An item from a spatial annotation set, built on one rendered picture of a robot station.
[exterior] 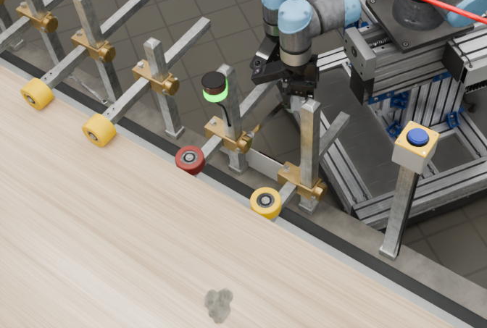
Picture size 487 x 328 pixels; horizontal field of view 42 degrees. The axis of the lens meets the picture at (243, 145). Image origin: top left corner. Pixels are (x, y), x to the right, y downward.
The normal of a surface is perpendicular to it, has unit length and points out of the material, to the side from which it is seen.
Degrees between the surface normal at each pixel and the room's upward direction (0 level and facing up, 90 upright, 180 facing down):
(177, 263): 0
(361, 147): 0
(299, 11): 1
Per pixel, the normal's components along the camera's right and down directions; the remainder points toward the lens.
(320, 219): -0.07, -0.59
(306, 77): -0.26, 0.79
